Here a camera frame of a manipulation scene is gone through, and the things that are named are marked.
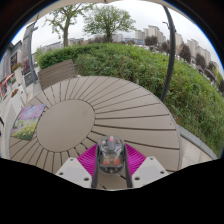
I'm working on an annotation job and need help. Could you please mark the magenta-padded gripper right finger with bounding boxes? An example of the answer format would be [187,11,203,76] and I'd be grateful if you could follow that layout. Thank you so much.
[123,143,170,189]

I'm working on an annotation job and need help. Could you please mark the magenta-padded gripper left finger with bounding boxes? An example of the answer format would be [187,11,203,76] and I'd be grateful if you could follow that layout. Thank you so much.
[54,143,101,190]

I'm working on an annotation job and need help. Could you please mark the transparent grey computer mouse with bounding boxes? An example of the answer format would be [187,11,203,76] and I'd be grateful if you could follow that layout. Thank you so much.
[97,134,127,175]

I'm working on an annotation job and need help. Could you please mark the flower landscape print mouse pad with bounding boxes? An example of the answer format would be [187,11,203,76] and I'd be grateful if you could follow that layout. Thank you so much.
[10,103,48,142]

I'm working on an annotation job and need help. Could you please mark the white planter with flowers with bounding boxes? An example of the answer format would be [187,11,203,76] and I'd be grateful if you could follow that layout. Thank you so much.
[9,88,24,115]
[11,62,26,84]

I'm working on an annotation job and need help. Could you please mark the brown slatted outdoor chair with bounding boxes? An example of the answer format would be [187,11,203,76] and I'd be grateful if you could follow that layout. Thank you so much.
[37,59,78,91]

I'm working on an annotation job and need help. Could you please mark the green hedge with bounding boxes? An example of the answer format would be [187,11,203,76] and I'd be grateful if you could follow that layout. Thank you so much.
[36,42,224,158]

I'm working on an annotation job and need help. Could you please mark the dark curved parasol pole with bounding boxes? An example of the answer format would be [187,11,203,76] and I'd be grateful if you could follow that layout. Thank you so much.
[159,4,177,103]

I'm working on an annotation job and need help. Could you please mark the tall grey sign pillar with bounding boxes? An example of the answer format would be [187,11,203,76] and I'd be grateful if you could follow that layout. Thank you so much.
[21,21,40,88]

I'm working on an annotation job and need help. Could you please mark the distant apartment buildings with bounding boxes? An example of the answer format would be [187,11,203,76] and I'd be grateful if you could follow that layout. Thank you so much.
[39,24,224,81]

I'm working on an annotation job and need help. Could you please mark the leaning bare-trunk tree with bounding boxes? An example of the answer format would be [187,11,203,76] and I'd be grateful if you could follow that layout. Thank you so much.
[44,3,84,48]

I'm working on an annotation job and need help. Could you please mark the round-crowned green tree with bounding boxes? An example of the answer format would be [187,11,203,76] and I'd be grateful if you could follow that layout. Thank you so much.
[83,3,136,44]

